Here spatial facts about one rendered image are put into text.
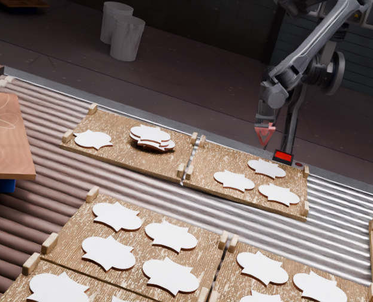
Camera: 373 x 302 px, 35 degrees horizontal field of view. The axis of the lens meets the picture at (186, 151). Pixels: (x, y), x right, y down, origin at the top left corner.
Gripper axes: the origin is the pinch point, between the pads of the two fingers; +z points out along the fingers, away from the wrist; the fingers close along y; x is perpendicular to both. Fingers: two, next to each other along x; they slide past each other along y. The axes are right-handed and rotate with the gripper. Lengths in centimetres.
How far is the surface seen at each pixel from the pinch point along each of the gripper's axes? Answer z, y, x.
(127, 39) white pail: 53, -344, -133
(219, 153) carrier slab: 9.1, -3.8, -15.4
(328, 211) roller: 19.5, 11.7, 23.9
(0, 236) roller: 3, 74, -63
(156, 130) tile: 0.0, 1.5, -37.4
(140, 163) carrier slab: 4.6, 19.9, -39.3
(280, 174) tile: 12.9, 0.8, 7.2
